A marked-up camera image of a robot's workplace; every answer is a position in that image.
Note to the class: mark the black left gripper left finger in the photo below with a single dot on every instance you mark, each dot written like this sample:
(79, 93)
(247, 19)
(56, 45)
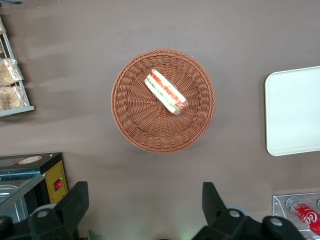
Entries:
(62, 215)

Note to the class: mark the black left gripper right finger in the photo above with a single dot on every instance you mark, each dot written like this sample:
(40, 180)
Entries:
(225, 225)

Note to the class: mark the round brown wicker basket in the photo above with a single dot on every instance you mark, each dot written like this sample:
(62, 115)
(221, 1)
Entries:
(140, 120)

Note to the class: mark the cream plastic tray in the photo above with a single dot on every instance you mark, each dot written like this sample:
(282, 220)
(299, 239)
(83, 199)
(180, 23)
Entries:
(292, 110)

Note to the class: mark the wrapped triangle sandwich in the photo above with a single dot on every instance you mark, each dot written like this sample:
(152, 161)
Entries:
(166, 92)

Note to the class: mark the black yellow food warmer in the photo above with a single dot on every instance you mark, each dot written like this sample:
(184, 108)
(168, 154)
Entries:
(53, 175)

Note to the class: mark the steel pan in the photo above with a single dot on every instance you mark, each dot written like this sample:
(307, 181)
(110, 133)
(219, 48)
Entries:
(10, 197)

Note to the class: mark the clear acrylic can holder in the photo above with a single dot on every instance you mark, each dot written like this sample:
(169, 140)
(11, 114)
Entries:
(278, 203)

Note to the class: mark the red cola can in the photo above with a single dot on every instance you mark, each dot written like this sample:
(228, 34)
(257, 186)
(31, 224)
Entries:
(306, 216)

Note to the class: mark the grey metal bread rack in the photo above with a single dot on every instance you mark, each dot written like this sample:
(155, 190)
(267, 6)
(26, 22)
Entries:
(15, 111)

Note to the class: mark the bagged bread loaf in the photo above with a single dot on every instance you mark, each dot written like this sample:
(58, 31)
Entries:
(11, 97)
(8, 72)

